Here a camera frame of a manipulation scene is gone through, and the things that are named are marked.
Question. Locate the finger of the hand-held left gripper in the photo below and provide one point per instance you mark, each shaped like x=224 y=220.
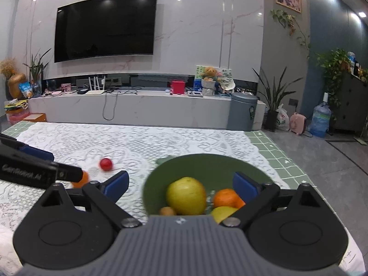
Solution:
x=37 y=153
x=70 y=173

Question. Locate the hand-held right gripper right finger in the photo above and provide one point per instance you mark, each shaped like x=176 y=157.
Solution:
x=244 y=188

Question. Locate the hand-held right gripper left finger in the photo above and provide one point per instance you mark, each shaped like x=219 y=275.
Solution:
x=116 y=185

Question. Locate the orange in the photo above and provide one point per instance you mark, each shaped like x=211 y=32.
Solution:
x=82 y=181
x=227 y=198

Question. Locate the yellow red apple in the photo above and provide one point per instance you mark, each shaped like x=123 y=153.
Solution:
x=222 y=214

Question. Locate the green colander bowl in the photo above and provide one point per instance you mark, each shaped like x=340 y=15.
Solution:
x=195 y=166

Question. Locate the yellow green apple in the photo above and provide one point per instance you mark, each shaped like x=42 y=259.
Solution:
x=187 y=195

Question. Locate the small red apple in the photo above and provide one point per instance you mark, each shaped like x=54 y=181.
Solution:
x=105 y=164

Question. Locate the orange wooden box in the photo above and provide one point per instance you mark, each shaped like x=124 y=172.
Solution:
x=36 y=118

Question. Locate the pink storage bin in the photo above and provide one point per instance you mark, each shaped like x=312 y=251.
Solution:
x=15 y=117

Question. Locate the white lace tablecloth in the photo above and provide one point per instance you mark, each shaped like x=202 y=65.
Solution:
x=143 y=143

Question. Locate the small brown kiwi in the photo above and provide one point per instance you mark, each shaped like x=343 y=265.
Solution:
x=167 y=211

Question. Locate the dark jar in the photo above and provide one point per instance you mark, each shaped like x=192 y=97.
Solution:
x=36 y=90

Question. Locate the blue snack bag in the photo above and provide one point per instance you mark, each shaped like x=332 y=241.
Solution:
x=25 y=89

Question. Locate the gold vase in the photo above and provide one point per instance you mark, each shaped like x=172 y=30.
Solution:
x=17 y=85

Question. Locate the pink box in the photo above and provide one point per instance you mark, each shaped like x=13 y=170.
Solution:
x=66 y=87

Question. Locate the tall potted plant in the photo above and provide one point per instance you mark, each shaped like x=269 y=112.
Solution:
x=270 y=119

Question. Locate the grey trash bin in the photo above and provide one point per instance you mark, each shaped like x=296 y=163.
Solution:
x=241 y=112

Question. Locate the white plastic bag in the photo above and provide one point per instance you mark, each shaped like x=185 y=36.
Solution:
x=282 y=119

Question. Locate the pink bag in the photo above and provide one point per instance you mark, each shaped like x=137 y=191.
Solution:
x=298 y=123

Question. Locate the white router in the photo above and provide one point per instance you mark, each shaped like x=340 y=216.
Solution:
x=96 y=91

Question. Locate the thin-leaved potted plant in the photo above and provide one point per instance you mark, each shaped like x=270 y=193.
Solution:
x=36 y=66

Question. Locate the white TV console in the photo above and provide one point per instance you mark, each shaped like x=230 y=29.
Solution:
x=158 y=109

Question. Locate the dried grass bunch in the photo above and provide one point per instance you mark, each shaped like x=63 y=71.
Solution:
x=7 y=66

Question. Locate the blue water bottle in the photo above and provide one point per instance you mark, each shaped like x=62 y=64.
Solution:
x=320 y=120

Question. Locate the blue box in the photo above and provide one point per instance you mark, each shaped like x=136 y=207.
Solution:
x=197 y=85

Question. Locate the red box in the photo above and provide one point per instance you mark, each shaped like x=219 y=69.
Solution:
x=177 y=87

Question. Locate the printed green board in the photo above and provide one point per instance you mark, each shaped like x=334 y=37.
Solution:
x=225 y=73

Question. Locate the teddy bear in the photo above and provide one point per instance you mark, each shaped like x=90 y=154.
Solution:
x=209 y=73

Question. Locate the grey cabinet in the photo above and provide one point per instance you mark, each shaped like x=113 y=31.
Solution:
x=352 y=103

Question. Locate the black television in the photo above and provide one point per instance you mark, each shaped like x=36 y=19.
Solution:
x=106 y=26

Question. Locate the bushy green plant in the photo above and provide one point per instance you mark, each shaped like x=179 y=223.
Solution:
x=335 y=63

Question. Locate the hanging vine plant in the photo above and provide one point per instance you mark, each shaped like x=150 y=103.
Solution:
x=284 y=17

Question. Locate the ceiling spotlight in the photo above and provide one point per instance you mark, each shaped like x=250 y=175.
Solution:
x=362 y=14

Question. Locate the wall socket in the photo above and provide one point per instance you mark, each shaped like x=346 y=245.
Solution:
x=293 y=102

